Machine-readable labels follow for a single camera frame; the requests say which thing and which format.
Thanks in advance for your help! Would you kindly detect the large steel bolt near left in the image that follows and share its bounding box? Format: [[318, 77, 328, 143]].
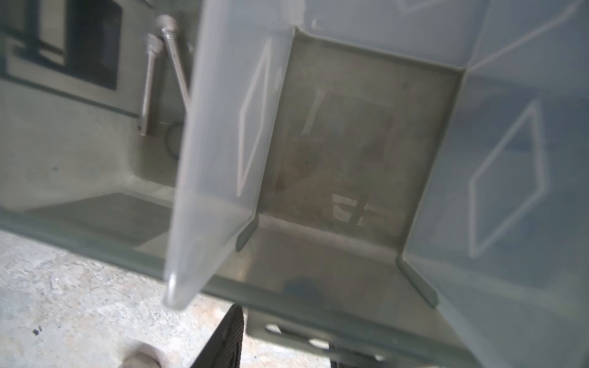
[[118, 343, 166, 368]]

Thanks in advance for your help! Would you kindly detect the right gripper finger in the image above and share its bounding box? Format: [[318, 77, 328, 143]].
[[191, 305, 244, 368]]

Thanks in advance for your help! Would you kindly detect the grey compartment organizer box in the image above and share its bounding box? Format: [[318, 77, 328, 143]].
[[1, 1, 588, 367]]

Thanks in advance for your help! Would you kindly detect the small steel screw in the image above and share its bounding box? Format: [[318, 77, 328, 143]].
[[138, 34, 164, 136], [156, 15, 190, 113]]

